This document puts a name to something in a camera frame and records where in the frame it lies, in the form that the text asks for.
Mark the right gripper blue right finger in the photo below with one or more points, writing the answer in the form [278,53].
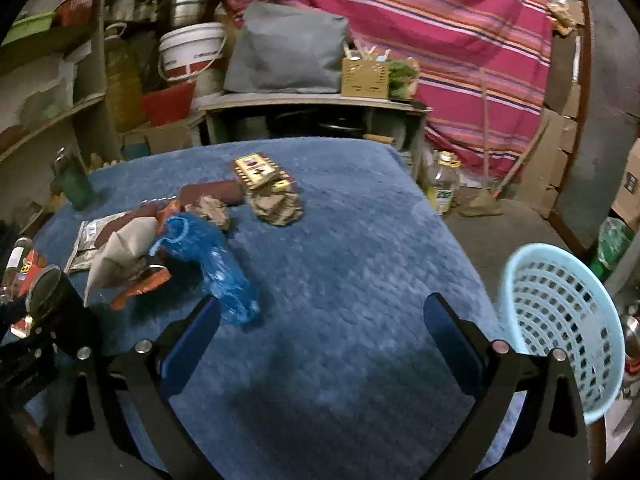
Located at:
[454,338]

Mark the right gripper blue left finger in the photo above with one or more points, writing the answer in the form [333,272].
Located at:
[183,344]

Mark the red blue snack can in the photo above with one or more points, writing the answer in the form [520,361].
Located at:
[32,267]

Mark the blue plastic bag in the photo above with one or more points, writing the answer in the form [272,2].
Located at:
[189,238]

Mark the orange plastic wrapper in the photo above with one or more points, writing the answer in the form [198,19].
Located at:
[151,275]

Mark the glass jar white label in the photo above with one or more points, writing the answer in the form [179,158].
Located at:
[15,270]

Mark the light blue laundry basket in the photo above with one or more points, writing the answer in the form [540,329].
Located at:
[548,299]

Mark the silver grey snack packet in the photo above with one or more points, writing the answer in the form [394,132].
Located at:
[84,249]

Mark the blue fuzzy table cloth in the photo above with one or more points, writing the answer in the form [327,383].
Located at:
[338,377]

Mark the dark green bottle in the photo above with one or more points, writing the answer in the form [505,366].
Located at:
[71,177]

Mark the small crumpled brown paper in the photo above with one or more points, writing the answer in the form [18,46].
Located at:
[212,210]

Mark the steel bowls stack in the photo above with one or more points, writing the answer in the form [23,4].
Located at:
[630,325]

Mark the dark red wrapper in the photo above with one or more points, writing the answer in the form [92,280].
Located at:
[228,192]

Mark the clear oil bottle yellow label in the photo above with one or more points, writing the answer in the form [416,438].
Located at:
[443,180]

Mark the yellow patterned snack box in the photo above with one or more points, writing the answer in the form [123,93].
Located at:
[258,172]

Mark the cardboard box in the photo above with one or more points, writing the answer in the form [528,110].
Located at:
[627,200]

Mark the red plastic basin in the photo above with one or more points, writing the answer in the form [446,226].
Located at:
[170,105]

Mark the low wooden side table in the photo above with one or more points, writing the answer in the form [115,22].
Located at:
[261,116]

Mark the green leafy vegetables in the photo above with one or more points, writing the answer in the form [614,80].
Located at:
[403,79]

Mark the yellow perforated utensil box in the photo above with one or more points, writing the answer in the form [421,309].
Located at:
[365,72]

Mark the white plastic bucket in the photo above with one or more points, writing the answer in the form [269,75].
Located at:
[187,51]

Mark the green plastic tray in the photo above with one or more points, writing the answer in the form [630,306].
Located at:
[25,27]

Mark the striped pink curtain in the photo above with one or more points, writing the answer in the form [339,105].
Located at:
[483,66]

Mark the grey cushion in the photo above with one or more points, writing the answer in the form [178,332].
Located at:
[287,49]

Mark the steel pot on shelf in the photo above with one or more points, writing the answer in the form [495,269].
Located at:
[186,12]

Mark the wooden wall shelf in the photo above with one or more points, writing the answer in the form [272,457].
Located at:
[53,95]

